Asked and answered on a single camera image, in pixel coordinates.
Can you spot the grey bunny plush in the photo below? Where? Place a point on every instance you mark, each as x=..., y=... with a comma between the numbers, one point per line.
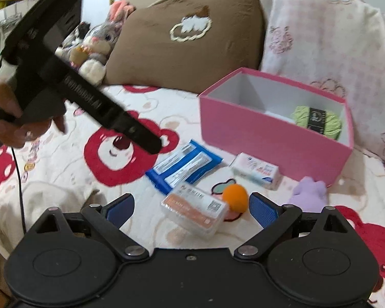
x=101, y=38

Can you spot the orange makeup sponge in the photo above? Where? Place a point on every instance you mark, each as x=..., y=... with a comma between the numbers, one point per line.
x=235, y=199

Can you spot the pink box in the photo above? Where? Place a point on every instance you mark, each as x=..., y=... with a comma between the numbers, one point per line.
x=260, y=134

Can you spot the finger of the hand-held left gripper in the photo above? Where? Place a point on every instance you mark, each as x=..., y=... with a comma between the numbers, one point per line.
x=141, y=134

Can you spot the pink checked pillow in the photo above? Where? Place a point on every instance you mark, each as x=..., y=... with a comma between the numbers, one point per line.
x=324, y=45

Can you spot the green yarn ball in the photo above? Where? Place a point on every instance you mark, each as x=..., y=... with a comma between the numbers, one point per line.
x=330, y=125

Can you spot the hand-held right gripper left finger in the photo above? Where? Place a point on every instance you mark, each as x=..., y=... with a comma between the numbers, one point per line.
x=120, y=211

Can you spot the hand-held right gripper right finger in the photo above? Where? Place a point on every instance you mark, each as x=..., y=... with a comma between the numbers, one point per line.
x=263, y=211

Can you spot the person's left hand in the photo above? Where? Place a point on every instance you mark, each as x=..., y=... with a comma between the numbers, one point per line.
x=9, y=101

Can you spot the red bear printed blanket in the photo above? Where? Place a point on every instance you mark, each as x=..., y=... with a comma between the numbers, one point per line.
x=67, y=166

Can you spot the clear box with orange label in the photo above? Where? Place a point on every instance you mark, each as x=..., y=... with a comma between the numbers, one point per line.
x=192, y=208

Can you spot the brown pillow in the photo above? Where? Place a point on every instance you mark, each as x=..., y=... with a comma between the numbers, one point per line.
x=166, y=64

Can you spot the blue packet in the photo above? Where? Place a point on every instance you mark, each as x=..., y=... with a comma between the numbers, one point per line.
x=158, y=179

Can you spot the white pink printed pack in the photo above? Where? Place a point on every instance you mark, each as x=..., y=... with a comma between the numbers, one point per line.
x=253, y=168

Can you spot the purple plush toy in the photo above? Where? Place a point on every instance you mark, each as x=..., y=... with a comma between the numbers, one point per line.
x=308, y=192

